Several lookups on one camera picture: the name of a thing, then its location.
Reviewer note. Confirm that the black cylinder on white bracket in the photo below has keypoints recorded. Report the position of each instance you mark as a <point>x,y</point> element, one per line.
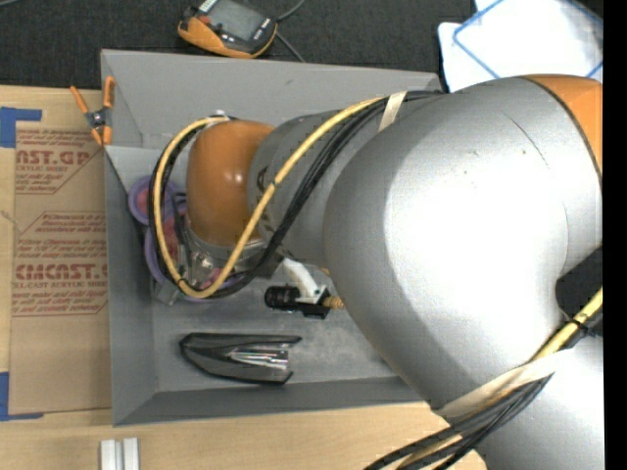
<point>281,296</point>

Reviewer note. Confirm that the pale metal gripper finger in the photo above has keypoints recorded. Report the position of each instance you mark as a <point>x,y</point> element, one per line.
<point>169,294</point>

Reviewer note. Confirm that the black sunglasses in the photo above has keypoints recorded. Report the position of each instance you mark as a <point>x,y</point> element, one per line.
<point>225,360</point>

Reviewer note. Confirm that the grey metal bin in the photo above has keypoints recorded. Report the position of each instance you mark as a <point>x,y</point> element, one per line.
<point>147,360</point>

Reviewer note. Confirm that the brown cardboard board red print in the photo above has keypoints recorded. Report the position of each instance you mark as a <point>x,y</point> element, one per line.
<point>59,350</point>

